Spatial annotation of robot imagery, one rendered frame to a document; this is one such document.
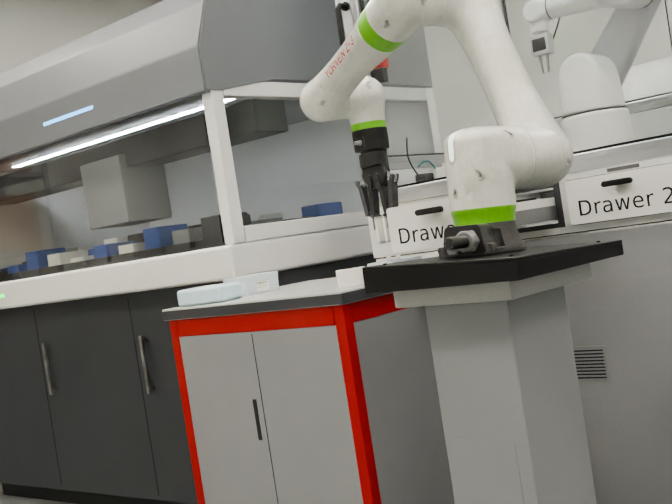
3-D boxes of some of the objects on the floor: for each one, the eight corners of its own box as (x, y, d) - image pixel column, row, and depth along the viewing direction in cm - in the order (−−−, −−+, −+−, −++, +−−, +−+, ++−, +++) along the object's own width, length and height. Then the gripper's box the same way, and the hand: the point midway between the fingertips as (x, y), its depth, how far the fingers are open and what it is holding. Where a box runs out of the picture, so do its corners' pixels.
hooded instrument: (276, 546, 273) (183, -51, 270) (-32, 502, 394) (-99, 89, 391) (487, 438, 365) (419, -8, 362) (184, 429, 485) (131, 94, 483)
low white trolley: (394, 635, 201) (340, 291, 200) (206, 596, 242) (161, 310, 241) (523, 542, 245) (480, 260, 244) (346, 522, 286) (308, 280, 285)
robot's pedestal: (575, 704, 162) (510, 278, 161) (442, 666, 184) (384, 289, 183) (653, 634, 183) (597, 257, 182) (526, 607, 205) (475, 269, 204)
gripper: (341, 157, 241) (355, 247, 242) (385, 147, 231) (400, 241, 232) (360, 156, 247) (373, 244, 247) (404, 146, 237) (417, 237, 237)
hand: (384, 229), depth 239 cm, fingers closed
